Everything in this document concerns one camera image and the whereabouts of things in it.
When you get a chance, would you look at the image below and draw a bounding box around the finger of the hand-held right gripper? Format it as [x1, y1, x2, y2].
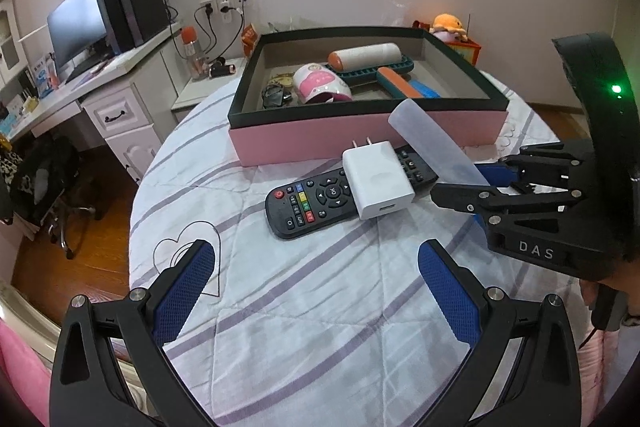
[431, 182, 589, 228]
[472, 142, 598, 188]

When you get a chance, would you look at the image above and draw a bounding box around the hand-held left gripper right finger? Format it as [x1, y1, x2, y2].
[417, 239, 586, 427]

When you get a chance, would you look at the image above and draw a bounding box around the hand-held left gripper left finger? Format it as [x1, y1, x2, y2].
[48, 239, 221, 427]

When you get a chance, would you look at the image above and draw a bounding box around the translucent plastic tube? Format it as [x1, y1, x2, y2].
[388, 101, 492, 188]

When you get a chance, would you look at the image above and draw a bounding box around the pink box with dark rim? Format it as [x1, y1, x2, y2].
[227, 26, 511, 168]

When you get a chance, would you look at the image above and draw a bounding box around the pink and white lotion bottle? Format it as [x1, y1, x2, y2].
[292, 63, 353, 106]

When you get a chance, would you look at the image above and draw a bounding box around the bunch of keys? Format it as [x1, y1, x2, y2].
[261, 74, 297, 109]

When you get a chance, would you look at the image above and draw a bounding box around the person's right hand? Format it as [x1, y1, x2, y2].
[580, 254, 640, 330]

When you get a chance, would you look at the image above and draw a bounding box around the white plug charger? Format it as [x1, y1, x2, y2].
[341, 138, 416, 221]

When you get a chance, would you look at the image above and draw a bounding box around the blue plastic item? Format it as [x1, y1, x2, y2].
[410, 81, 442, 100]

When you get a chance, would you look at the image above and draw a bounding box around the orange toy box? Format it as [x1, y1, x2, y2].
[435, 32, 484, 68]

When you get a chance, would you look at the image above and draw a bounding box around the black remote control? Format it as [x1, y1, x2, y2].
[265, 146, 441, 241]

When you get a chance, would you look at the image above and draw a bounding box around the orange plush toy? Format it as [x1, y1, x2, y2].
[430, 13, 471, 43]

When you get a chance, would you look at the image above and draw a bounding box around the black office chair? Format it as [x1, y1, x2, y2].
[10, 136, 99, 261]

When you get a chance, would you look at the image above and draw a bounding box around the white desk with drawers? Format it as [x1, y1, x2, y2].
[0, 24, 184, 186]

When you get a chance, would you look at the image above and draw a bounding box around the pink cloth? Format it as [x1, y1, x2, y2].
[0, 319, 54, 427]

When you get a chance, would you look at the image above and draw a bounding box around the white nightstand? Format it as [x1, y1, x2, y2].
[171, 57, 248, 114]

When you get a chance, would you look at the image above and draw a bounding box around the orange capped clear bottle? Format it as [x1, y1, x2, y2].
[180, 27, 209, 80]

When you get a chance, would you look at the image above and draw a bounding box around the blue and white carton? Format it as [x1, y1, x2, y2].
[32, 54, 59, 98]

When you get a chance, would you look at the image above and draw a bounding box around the orange snack packet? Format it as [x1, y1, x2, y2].
[241, 23, 260, 58]

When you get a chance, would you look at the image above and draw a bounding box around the slim black box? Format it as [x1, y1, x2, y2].
[93, 0, 132, 56]

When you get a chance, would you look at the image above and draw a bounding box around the black computer monitor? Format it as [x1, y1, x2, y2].
[46, 0, 113, 76]

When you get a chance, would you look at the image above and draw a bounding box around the black computer tower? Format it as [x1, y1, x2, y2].
[114, 0, 170, 49]

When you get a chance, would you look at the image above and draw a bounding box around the white cabinet door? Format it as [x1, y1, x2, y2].
[0, 0, 27, 86]

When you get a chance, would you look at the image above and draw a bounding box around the white bed frame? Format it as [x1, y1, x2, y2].
[0, 276, 62, 358]

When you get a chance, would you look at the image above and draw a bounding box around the white lint roller teal handle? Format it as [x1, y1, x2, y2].
[327, 42, 422, 100]

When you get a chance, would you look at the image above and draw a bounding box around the black power cable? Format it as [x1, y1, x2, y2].
[193, 4, 222, 64]

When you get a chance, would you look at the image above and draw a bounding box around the white wall socket panel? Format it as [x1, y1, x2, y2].
[200, 0, 251, 26]

